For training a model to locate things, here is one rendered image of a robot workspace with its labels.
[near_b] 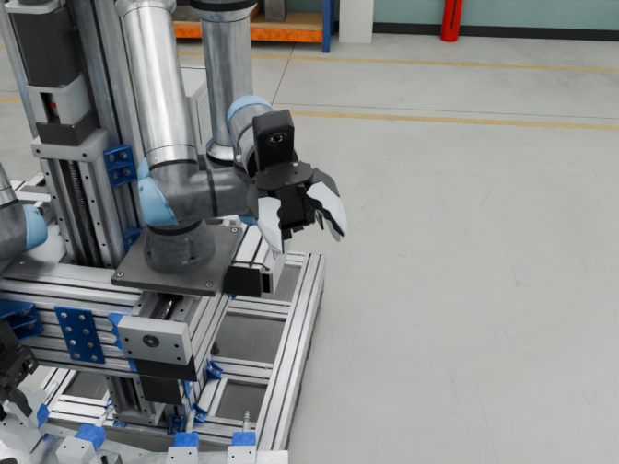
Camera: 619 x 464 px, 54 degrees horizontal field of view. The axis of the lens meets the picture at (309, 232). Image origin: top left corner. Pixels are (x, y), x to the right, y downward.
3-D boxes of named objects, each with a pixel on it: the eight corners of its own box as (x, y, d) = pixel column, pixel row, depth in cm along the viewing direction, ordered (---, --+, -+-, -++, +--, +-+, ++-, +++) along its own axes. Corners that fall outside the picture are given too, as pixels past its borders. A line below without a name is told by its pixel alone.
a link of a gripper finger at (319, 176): (351, 202, 71) (311, 171, 77) (350, 191, 70) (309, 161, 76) (317, 217, 69) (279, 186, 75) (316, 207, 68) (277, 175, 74)
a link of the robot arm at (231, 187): (213, 210, 101) (205, 151, 94) (278, 200, 103) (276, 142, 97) (220, 237, 94) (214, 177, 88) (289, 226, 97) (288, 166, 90)
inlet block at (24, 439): (50, 388, 119) (40, 371, 115) (71, 393, 117) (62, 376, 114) (6, 447, 109) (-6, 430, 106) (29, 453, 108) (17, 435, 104)
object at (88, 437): (102, 411, 118) (97, 394, 115) (125, 418, 117) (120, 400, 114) (63, 469, 108) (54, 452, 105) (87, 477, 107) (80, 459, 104)
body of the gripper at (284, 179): (328, 232, 77) (302, 184, 86) (320, 175, 71) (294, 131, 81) (270, 249, 76) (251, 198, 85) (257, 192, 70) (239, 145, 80)
